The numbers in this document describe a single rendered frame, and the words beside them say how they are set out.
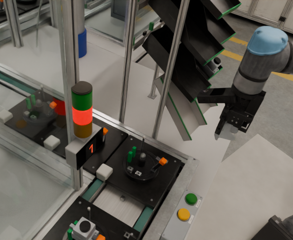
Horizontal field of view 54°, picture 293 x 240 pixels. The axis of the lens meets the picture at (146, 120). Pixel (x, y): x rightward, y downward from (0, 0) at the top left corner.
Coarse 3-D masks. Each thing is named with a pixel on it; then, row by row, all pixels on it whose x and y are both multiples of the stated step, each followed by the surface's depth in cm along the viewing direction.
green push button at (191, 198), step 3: (186, 195) 103; (189, 195) 103; (192, 195) 103; (186, 198) 102; (189, 198) 102; (192, 198) 102; (195, 198) 102; (189, 201) 101; (192, 201) 101; (195, 201) 101
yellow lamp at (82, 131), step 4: (76, 124) 74; (88, 124) 75; (76, 128) 75; (80, 128) 74; (84, 128) 75; (88, 128) 76; (76, 132) 76; (80, 132) 76; (84, 132) 76; (88, 132) 77; (80, 136) 77; (84, 136) 77; (88, 136) 78
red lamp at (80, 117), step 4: (72, 108) 71; (72, 112) 73; (76, 112) 71; (80, 112) 71; (84, 112) 71; (88, 112) 72; (76, 116) 72; (80, 116) 71; (84, 116) 72; (88, 116) 73; (76, 120) 73; (80, 120) 72; (84, 120) 73; (88, 120) 74; (80, 124) 73; (84, 124) 74
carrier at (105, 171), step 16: (128, 144) 116; (144, 144) 117; (112, 160) 109; (128, 160) 107; (144, 160) 104; (176, 160) 113; (96, 176) 105; (112, 176) 104; (128, 176) 104; (144, 176) 104; (160, 176) 107; (128, 192) 100; (144, 192) 101; (160, 192) 102
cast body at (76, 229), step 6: (78, 222) 79; (84, 222) 78; (90, 222) 79; (72, 228) 82; (78, 228) 78; (84, 228) 77; (90, 228) 78; (72, 234) 80; (78, 234) 77; (84, 234) 77; (90, 234) 78; (96, 234) 80
